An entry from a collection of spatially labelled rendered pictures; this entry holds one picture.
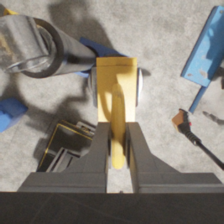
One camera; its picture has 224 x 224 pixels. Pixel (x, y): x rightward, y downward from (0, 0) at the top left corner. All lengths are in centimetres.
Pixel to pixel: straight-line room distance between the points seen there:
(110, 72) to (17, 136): 252
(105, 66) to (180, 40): 204
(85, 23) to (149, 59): 89
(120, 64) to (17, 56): 33
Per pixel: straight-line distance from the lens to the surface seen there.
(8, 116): 222
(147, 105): 220
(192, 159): 275
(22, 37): 53
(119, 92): 15
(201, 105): 228
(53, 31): 67
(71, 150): 211
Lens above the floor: 209
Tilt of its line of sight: 74 degrees down
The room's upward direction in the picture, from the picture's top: 177 degrees counter-clockwise
